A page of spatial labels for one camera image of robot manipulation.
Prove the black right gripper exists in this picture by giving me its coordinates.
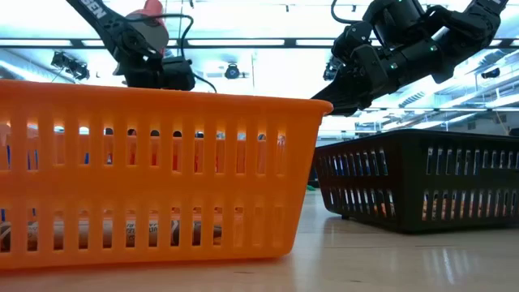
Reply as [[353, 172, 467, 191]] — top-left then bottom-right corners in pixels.
[[311, 20, 411, 118]]

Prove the black plastic basket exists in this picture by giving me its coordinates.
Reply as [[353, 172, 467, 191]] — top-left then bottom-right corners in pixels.
[[312, 128, 519, 235]]

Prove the orange plastic basket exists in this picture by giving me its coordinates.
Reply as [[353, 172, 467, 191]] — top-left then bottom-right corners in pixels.
[[0, 79, 335, 272]]

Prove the orange crayon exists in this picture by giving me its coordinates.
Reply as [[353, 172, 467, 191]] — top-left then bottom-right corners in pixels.
[[421, 193, 518, 220]]

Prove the grey crayon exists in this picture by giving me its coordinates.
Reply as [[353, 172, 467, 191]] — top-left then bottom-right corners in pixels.
[[0, 221, 117, 249], [117, 221, 223, 247]]

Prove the black ceiling light fixture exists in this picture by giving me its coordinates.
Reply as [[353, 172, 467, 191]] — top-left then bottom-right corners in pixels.
[[50, 51, 91, 81]]

